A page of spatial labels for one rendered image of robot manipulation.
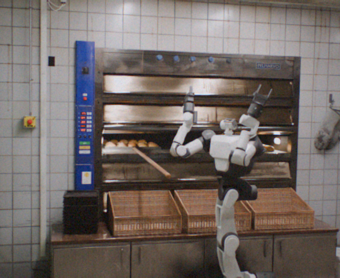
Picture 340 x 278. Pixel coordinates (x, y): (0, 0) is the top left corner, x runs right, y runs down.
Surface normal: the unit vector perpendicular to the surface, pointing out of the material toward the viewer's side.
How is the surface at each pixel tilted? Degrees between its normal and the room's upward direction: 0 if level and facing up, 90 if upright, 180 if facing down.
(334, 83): 90
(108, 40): 90
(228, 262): 115
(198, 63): 90
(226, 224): 90
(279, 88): 70
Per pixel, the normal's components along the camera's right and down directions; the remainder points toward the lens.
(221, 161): -0.73, 0.04
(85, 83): 0.22, 0.07
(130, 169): 0.22, -0.28
